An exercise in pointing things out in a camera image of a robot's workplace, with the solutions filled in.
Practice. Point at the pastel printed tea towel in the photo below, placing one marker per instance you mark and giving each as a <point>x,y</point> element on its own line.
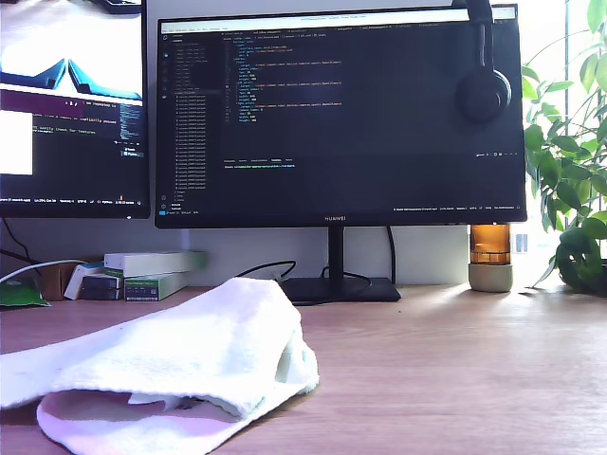
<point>166,341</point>

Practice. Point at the black Huawei monitor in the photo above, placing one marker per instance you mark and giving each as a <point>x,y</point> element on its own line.
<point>332,142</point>

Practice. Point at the long white box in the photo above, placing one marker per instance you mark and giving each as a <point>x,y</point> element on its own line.
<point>156,263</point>

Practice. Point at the green and white box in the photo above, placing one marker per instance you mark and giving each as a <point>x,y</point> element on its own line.
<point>142,286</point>

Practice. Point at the amber glass jar grey base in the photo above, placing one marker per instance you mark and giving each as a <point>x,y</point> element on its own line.
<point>491,246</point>

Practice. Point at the small dark box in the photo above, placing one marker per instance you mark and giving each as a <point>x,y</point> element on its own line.
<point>99,286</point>

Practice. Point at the small white blue object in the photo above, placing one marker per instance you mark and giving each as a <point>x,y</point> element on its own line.
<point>521,242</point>

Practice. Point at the black headphones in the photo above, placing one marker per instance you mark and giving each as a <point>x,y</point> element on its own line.
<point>483,97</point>

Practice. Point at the black monitor showing terminal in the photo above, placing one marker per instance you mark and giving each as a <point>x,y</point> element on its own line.
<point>71,166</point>

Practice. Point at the brown cardboard box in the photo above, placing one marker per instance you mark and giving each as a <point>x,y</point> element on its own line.
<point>54,279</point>

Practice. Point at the green leafy houseplant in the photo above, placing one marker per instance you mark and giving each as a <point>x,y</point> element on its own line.
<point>578,256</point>

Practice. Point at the green foil packet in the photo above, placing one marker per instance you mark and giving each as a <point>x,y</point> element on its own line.
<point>19,294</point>

